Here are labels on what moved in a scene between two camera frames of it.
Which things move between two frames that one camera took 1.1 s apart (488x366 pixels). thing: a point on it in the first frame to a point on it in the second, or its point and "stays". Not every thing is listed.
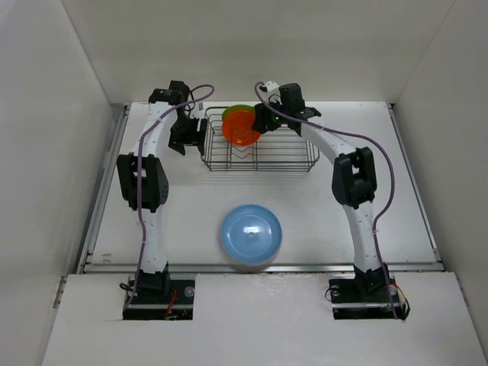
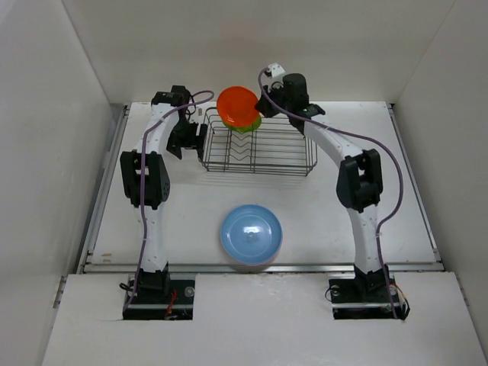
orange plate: (237, 128) to (236, 107)
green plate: (237, 107) to (243, 129)
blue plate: (252, 235) stays
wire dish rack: (278, 150) stays
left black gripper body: (184, 131) stays
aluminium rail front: (120, 268) stays
